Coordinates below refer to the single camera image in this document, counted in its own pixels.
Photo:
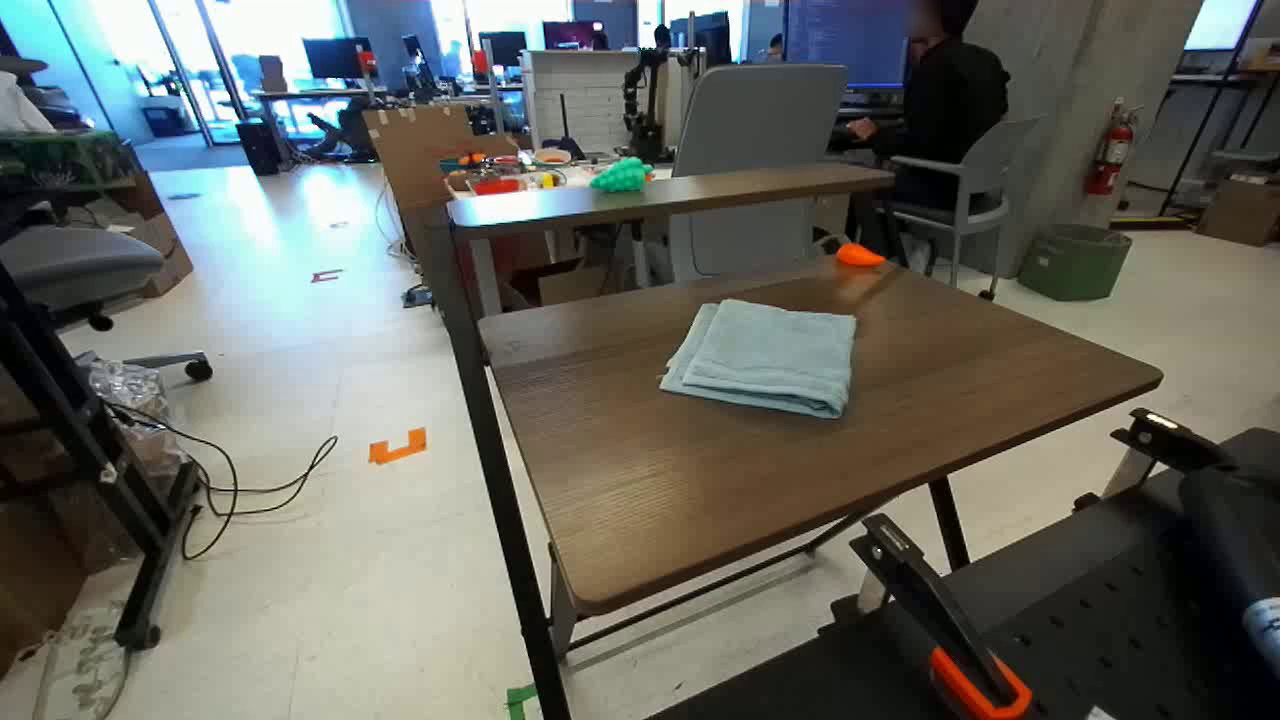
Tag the black orange clamp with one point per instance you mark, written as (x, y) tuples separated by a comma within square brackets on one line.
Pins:
[(961, 664)]

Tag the light blue towel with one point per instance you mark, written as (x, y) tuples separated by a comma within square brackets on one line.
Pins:
[(766, 359)]

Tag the cardboard sheet behind desk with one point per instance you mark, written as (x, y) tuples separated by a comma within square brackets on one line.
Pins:
[(414, 144)]

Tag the orange tape floor marker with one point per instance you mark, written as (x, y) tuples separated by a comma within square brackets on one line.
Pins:
[(398, 448)]

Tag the black metal stand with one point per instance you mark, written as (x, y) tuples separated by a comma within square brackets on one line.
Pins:
[(77, 416)]

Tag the orange object on table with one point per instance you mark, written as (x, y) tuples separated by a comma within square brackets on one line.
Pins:
[(857, 258)]

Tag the green crumpled object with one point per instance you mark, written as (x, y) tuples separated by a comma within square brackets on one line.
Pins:
[(629, 173)]

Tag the gray partition panel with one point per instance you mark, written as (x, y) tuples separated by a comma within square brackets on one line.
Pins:
[(744, 117)]

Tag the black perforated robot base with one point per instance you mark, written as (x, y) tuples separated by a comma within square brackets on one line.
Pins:
[(1113, 614)]

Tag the green bin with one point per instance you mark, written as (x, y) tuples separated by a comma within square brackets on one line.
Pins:
[(1075, 261)]

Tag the gray chair with armrest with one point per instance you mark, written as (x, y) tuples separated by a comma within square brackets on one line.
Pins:
[(980, 202)]

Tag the wooden table with black frame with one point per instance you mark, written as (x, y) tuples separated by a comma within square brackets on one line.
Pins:
[(662, 545)]

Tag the gray office chair left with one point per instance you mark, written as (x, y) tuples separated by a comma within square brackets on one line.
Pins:
[(77, 272)]

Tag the black clamp right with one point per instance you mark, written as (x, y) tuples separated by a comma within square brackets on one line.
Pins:
[(1171, 440)]

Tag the cardboard box right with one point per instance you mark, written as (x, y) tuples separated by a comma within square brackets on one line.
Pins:
[(1245, 214)]

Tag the person in black clothes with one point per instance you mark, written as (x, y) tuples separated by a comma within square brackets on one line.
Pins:
[(951, 103)]

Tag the red fire extinguisher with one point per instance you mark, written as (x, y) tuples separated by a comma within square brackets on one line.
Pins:
[(1113, 149)]

